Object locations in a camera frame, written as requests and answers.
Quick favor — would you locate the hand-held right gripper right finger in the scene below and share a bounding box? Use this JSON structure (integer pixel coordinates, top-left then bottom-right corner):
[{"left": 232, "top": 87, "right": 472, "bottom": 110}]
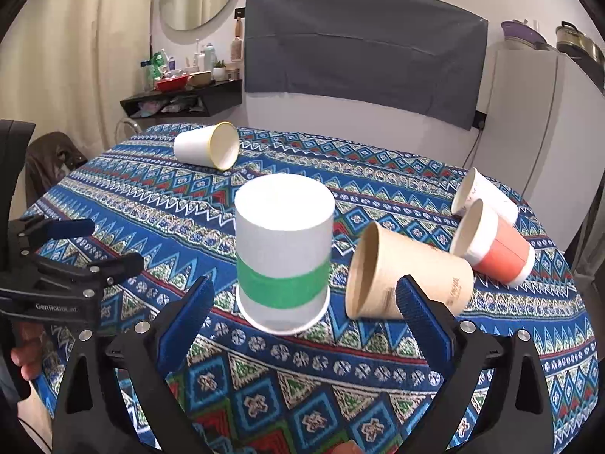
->
[{"left": 396, "top": 274, "right": 556, "bottom": 454}]

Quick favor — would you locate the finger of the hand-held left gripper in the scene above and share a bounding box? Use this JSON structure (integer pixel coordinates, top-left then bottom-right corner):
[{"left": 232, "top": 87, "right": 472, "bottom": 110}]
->
[
  {"left": 28, "top": 252, "right": 145, "bottom": 294},
  {"left": 9, "top": 215, "right": 96, "bottom": 247}
]

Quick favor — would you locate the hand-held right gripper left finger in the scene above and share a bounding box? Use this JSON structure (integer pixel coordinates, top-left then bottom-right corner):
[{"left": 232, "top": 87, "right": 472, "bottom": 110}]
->
[{"left": 52, "top": 275, "right": 216, "bottom": 454}]

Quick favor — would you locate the brown paper cup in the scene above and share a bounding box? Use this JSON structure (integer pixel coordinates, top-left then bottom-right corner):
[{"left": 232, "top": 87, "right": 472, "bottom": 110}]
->
[{"left": 345, "top": 221, "right": 475, "bottom": 321}]

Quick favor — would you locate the white and orange cup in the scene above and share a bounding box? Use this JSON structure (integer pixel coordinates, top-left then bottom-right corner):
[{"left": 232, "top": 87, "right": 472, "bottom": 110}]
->
[{"left": 449, "top": 199, "right": 536, "bottom": 288}]

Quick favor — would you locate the white cup with green band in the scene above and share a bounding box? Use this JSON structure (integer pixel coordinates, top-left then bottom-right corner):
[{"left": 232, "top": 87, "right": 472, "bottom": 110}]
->
[{"left": 234, "top": 173, "right": 337, "bottom": 336}]

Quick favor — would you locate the plain white paper cup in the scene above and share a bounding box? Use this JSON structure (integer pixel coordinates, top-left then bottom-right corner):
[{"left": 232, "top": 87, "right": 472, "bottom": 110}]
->
[{"left": 451, "top": 167, "right": 520, "bottom": 225}]

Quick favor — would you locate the white cup with yellow rim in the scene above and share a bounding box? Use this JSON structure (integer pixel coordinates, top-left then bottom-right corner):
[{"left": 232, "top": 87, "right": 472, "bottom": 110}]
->
[{"left": 173, "top": 122, "right": 240, "bottom": 172}]

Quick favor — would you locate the person's left hand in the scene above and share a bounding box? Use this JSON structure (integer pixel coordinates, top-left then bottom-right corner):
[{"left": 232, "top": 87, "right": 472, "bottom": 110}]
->
[{"left": 12, "top": 324, "right": 49, "bottom": 382}]

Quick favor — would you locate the blue patterned cloth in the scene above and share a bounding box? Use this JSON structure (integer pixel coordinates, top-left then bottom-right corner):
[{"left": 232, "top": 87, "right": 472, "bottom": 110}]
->
[{"left": 23, "top": 123, "right": 597, "bottom": 454}]

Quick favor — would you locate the brown jacket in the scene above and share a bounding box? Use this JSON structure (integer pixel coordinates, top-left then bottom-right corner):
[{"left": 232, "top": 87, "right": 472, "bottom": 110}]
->
[{"left": 25, "top": 131, "right": 88, "bottom": 210}]

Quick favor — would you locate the clear plastic chair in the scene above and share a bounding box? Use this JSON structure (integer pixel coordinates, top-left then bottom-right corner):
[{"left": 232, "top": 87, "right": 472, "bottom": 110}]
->
[{"left": 116, "top": 116, "right": 143, "bottom": 145}]

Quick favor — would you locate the cream curtain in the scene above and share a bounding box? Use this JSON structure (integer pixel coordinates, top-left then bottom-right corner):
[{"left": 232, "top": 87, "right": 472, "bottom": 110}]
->
[{"left": 0, "top": 0, "right": 159, "bottom": 199}]

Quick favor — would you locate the red bowl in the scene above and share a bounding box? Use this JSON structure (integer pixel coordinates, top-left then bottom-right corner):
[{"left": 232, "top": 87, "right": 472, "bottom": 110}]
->
[{"left": 155, "top": 76, "right": 191, "bottom": 93}]

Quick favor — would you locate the green plastic bottle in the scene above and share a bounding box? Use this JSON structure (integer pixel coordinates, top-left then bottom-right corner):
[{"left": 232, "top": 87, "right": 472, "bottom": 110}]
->
[{"left": 141, "top": 52, "right": 169, "bottom": 92}]

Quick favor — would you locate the white refrigerator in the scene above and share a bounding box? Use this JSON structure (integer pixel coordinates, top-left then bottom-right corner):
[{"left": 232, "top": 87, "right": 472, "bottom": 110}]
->
[{"left": 475, "top": 40, "right": 605, "bottom": 256}]

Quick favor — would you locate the beige tall bottle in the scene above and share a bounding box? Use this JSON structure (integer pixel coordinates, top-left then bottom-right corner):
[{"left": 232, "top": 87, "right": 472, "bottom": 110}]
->
[{"left": 231, "top": 16, "right": 245, "bottom": 62}]

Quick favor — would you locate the purple basin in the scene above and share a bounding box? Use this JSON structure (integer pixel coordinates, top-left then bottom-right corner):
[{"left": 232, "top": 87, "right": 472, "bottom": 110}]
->
[{"left": 501, "top": 19, "right": 550, "bottom": 51}]

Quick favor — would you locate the metal pot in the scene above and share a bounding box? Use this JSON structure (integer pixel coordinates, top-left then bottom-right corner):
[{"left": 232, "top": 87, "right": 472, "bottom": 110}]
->
[{"left": 555, "top": 21, "right": 605, "bottom": 66}]

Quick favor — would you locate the black cable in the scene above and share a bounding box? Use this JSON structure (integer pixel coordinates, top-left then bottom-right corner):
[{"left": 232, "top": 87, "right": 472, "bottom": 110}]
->
[{"left": 465, "top": 120, "right": 488, "bottom": 172}]

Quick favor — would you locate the black wall shelf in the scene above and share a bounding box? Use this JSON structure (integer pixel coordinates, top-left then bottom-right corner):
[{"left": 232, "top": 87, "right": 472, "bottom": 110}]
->
[{"left": 119, "top": 79, "right": 243, "bottom": 119}]

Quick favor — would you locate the dark grey wall cloth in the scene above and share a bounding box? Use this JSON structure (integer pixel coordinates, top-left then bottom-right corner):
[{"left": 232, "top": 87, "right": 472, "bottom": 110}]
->
[{"left": 244, "top": 0, "right": 489, "bottom": 132}]

